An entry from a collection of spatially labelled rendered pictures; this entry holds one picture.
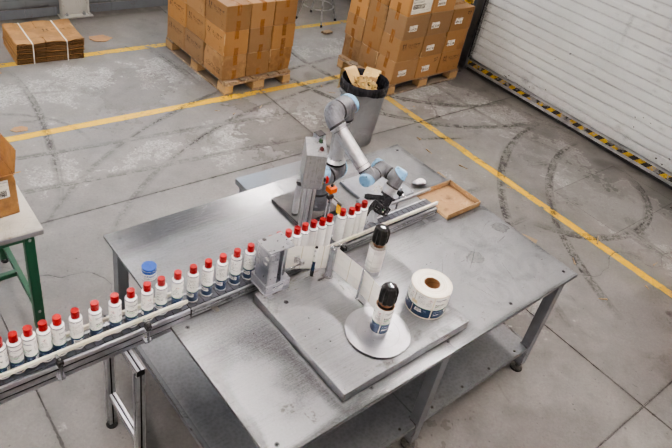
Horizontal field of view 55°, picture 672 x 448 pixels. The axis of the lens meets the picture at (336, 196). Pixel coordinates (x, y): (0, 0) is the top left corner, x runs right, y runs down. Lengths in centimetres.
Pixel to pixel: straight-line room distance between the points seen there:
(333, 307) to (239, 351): 50
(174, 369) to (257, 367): 85
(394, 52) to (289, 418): 482
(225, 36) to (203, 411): 383
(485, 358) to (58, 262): 276
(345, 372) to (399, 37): 455
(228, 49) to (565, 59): 353
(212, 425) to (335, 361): 83
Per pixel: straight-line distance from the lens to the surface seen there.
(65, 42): 701
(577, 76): 738
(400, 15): 678
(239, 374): 284
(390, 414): 361
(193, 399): 352
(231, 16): 627
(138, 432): 325
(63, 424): 376
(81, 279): 445
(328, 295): 315
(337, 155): 362
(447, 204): 405
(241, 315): 306
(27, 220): 369
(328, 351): 291
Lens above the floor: 306
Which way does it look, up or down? 35 degrees down
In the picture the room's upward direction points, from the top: 12 degrees clockwise
